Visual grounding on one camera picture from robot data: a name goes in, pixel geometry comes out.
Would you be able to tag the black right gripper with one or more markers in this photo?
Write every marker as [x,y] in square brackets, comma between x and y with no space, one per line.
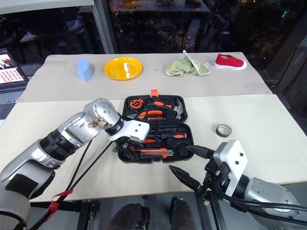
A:
[216,178]

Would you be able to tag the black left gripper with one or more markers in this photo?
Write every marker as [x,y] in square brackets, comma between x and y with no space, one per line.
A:
[123,145]

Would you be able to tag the orange black utility knife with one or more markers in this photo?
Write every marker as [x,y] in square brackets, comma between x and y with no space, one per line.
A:
[153,152]

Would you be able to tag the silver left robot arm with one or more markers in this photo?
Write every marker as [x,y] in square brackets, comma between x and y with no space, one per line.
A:
[72,134]

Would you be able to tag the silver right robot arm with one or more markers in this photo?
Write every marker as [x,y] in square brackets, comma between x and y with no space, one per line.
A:
[275,194]

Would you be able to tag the black tool case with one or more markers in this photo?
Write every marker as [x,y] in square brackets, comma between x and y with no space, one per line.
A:
[177,149]

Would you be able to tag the orange plastic block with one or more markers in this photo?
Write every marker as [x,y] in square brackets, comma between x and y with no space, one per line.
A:
[154,93]

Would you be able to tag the grey tape roll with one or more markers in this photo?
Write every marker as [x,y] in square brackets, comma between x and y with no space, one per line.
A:
[219,133]

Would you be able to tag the orange black tape measure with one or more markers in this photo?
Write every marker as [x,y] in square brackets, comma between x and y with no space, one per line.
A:
[136,103]

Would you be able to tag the dark rounded shape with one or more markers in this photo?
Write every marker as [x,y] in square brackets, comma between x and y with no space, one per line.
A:
[129,216]

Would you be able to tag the beige paper sheet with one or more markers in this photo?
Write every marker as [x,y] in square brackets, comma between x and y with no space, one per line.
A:
[251,115]
[156,85]

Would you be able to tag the yellow plate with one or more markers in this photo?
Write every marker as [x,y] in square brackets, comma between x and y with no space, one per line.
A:
[120,69]

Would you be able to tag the blue sponge block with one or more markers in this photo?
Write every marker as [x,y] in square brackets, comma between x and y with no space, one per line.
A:
[84,70]

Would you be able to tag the green cloth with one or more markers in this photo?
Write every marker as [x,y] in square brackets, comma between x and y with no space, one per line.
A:
[180,67]

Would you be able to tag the red shoe with white sole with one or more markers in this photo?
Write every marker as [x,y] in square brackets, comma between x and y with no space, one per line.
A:
[229,61]

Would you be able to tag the grey metal pillar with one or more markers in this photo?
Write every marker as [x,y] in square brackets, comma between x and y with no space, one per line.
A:
[104,26]

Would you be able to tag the laptop screen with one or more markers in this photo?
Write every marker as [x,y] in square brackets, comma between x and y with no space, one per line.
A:
[9,72]

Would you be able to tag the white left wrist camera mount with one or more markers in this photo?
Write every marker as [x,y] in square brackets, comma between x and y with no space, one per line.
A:
[134,130]

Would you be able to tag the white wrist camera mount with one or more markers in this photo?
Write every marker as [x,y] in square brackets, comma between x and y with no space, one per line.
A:
[134,130]
[231,158]

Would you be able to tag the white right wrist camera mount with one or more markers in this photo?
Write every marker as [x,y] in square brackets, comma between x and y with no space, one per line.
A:
[231,158]

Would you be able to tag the black table frame leg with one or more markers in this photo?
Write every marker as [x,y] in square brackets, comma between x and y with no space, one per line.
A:
[86,215]
[217,215]

